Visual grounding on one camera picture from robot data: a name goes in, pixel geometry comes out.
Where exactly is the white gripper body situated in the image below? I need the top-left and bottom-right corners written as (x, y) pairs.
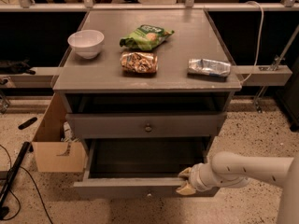
top-left (189, 163), bottom-right (217, 192)

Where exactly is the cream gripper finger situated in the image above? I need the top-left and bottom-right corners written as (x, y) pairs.
top-left (178, 167), bottom-right (192, 180)
top-left (176, 182), bottom-right (196, 196)

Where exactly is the grey drawer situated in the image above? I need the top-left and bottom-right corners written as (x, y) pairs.
top-left (74, 137), bottom-right (209, 199)
top-left (66, 112), bottom-right (226, 139)

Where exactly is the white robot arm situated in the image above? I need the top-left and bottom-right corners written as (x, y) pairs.
top-left (177, 151), bottom-right (299, 224)

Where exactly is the grey top drawer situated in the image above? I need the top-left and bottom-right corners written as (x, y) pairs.
top-left (66, 112), bottom-right (226, 139)

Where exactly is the grey drawer cabinet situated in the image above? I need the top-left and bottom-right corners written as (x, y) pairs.
top-left (51, 8), bottom-right (243, 179)

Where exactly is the silver blue snack bag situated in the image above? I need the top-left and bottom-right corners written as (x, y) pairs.
top-left (188, 59), bottom-right (231, 77)

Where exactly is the brown snack bag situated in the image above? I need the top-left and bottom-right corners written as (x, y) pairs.
top-left (120, 51), bottom-right (158, 74)

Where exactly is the cardboard box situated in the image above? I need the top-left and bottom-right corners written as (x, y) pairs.
top-left (32, 94), bottom-right (86, 173)

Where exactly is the green chip bag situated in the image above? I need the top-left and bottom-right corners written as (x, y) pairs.
top-left (120, 24), bottom-right (174, 51)

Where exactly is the white bowl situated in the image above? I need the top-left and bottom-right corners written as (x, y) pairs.
top-left (67, 30), bottom-right (105, 59)

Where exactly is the small black object on floor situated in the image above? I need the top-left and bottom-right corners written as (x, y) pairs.
top-left (18, 117), bottom-right (37, 130)

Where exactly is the black bar on floor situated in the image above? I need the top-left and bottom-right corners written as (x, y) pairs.
top-left (0, 142), bottom-right (30, 220)

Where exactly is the metal frame rail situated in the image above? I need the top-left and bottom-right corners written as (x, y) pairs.
top-left (0, 2), bottom-right (299, 90)

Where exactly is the black floor cable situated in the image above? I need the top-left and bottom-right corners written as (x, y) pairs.
top-left (0, 144), bottom-right (54, 224)

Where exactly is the white cable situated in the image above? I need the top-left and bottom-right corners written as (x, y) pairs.
top-left (239, 0), bottom-right (265, 86)

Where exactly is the black object on rail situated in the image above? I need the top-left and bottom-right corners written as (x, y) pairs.
top-left (0, 60), bottom-right (36, 75)

